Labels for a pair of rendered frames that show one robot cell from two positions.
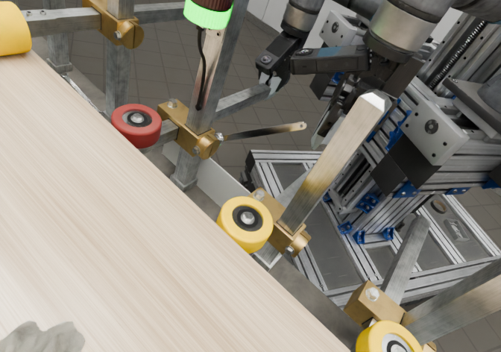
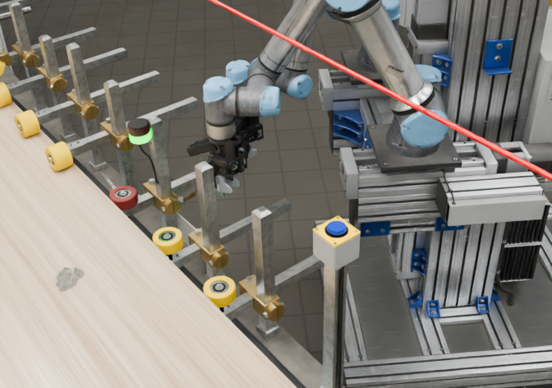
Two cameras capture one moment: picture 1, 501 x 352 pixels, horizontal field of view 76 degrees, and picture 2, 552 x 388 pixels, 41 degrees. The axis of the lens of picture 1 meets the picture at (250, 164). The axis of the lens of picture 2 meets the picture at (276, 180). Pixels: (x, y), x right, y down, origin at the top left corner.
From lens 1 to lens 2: 163 cm
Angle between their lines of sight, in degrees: 25
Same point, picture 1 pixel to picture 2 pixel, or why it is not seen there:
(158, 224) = (121, 240)
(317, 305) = not seen: hidden behind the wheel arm
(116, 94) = (126, 181)
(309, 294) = not seen: hidden behind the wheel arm
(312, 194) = (204, 221)
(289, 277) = not seen: hidden behind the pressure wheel
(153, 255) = (116, 251)
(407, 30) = (213, 131)
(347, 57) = (204, 145)
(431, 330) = (260, 287)
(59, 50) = (95, 154)
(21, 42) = (67, 162)
